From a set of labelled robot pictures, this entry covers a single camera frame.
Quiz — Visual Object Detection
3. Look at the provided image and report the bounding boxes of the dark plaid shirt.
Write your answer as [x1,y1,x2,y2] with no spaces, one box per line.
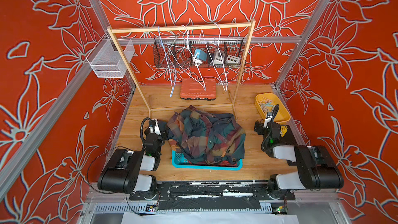
[166,105,246,167]

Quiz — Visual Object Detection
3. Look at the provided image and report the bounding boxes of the white wire hanger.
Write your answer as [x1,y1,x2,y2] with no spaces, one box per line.
[182,25,206,91]

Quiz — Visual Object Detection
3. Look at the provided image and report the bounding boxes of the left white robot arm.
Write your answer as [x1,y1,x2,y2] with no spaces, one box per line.
[97,118,167,199]

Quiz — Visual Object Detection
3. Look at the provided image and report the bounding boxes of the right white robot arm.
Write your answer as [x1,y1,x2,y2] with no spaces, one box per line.
[254,104,344,195]

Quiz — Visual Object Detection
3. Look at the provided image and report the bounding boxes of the clothespins in yellow tray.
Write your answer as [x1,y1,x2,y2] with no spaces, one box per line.
[259,98,275,115]

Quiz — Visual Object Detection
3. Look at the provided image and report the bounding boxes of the red tool case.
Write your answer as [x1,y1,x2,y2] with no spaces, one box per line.
[180,78,217,101]

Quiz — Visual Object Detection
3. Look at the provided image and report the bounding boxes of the white button box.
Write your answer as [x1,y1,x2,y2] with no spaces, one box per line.
[227,55,241,66]

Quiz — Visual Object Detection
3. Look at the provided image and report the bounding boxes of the teal plastic basket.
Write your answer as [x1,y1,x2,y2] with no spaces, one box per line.
[172,151,243,171]

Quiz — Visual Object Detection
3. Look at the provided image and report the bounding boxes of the yellow plastic tray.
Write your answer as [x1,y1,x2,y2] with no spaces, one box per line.
[255,93,291,124]

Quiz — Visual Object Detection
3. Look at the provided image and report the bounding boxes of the wooden clothes rack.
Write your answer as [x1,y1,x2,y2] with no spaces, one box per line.
[107,19,256,117]

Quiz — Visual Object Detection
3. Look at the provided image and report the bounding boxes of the black box with label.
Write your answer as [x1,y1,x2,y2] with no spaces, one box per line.
[280,125,297,145]

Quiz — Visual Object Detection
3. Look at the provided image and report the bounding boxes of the teal box with cable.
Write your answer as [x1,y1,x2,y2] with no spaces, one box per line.
[193,49,207,66]

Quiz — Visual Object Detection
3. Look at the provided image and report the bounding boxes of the white switch box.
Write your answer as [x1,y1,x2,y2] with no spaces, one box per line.
[210,50,225,65]

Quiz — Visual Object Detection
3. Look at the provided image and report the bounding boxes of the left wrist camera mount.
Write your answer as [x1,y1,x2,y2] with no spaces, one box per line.
[149,119,161,136]

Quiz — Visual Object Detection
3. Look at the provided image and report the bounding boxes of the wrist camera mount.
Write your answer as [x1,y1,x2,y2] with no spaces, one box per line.
[149,119,161,136]
[263,112,274,128]

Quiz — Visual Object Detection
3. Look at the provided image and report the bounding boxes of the black wire basket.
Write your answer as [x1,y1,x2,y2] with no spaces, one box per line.
[153,35,245,69]

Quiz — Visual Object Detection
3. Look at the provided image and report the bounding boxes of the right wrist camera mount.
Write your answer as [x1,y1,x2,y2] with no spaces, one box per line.
[263,112,274,128]

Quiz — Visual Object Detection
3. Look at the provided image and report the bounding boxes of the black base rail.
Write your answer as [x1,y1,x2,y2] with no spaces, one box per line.
[127,180,295,213]

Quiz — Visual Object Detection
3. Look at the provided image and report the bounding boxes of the white wire basket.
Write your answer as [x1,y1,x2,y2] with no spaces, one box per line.
[88,39,128,78]

